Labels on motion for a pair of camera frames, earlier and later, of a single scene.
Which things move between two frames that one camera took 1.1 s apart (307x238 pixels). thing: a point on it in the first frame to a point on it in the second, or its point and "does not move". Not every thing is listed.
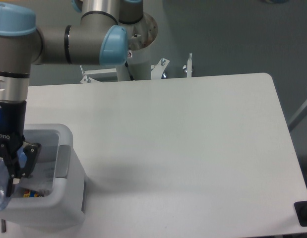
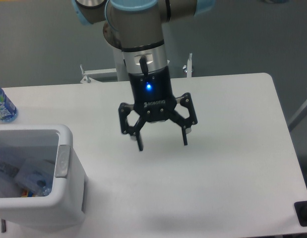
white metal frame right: (303, 111) does not move
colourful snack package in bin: (31, 193) does not move
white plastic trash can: (54, 196) does not move
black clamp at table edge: (303, 210) does not move
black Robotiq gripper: (10, 118) to (152, 94)
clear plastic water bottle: (1, 174) to (35, 175)
